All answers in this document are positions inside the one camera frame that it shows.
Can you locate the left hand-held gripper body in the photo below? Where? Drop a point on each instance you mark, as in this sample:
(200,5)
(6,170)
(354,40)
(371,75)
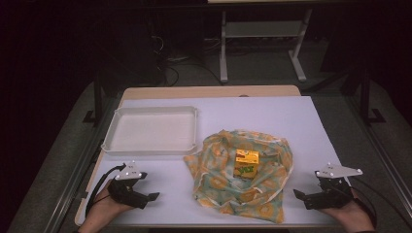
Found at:
(124,190)

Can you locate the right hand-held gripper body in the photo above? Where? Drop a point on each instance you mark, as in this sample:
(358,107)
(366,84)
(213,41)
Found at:
(335,193)

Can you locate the person's right hand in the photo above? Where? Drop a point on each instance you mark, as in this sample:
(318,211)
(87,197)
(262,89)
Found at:
(353,217)

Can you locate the person's left hand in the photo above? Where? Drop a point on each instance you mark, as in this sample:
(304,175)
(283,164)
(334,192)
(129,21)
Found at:
(100,212)

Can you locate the yellow drink carton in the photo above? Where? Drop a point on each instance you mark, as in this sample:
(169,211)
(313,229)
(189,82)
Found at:
(247,163)

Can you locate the white plastic tray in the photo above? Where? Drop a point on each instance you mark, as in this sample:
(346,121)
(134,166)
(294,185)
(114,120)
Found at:
(152,131)

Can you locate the orange and green patterned cloth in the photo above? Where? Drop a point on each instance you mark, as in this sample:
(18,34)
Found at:
(220,184)

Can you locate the white table mat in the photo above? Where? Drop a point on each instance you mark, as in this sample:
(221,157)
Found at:
(252,113)

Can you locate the black metal stand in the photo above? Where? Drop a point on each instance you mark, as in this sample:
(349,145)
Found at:
(365,97)
(98,97)

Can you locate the metal side rail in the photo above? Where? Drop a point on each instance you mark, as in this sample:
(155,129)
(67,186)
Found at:
(69,187)

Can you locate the white metal desk frame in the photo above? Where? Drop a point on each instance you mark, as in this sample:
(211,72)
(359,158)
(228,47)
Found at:
(223,48)

